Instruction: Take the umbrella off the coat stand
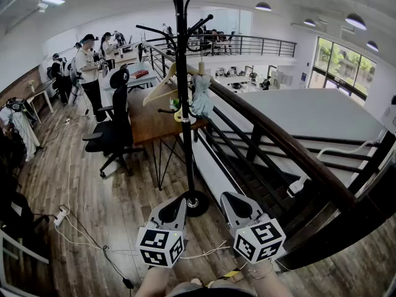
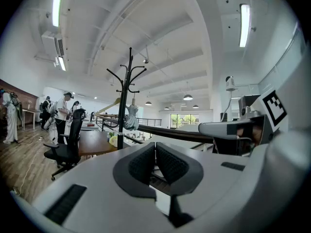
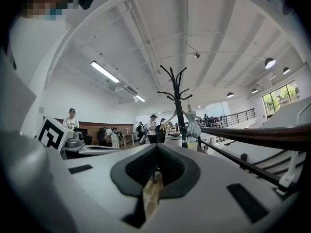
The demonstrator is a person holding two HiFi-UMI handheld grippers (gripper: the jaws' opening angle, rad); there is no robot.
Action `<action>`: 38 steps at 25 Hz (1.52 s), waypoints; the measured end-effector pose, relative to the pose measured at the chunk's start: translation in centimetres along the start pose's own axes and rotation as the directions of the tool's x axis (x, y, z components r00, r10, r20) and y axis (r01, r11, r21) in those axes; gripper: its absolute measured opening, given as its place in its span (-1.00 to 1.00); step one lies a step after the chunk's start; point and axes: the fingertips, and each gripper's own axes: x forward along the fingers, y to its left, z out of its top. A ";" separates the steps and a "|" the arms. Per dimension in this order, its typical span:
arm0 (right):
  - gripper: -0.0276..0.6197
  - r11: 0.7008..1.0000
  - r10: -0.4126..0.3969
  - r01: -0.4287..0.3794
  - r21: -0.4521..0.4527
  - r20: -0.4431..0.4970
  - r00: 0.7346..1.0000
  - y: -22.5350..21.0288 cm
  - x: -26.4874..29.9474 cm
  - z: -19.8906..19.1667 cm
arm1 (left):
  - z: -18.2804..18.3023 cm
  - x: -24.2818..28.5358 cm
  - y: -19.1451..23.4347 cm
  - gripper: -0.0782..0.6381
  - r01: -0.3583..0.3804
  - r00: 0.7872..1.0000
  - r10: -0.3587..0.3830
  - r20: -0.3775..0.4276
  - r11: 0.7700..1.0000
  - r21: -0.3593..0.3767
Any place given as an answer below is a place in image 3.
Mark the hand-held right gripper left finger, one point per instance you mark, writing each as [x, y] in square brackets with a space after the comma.
[97, 190]

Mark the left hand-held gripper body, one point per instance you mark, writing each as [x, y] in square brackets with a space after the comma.
[54, 135]

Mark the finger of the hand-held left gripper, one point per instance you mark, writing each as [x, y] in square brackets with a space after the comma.
[97, 151]

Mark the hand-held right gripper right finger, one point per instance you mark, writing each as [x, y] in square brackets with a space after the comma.
[206, 203]

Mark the black metal coat rack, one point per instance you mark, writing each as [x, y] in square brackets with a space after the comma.
[180, 120]

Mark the small white table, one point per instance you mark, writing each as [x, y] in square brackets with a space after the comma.
[128, 136]

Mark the yellow cup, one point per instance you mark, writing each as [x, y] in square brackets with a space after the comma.
[192, 146]

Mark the long ceiling light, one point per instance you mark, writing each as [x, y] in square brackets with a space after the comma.
[105, 71]
[140, 98]

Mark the ceiling air vent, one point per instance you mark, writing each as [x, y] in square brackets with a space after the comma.
[130, 89]

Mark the person's white shirt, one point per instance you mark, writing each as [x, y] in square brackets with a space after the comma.
[36, 57]

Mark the wooden clothes hanger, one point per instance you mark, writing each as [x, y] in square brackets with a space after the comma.
[170, 118]

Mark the dark wooden handrail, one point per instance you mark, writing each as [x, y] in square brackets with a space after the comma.
[255, 136]

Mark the black metal railing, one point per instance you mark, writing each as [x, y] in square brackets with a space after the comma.
[233, 119]

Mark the dome pendant lamp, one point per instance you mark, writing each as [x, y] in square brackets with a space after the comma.
[230, 95]
[270, 63]
[286, 70]
[254, 90]

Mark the large window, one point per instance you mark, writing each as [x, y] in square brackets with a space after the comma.
[279, 98]

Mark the ceiling spotlight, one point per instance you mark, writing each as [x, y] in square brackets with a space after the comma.
[197, 55]

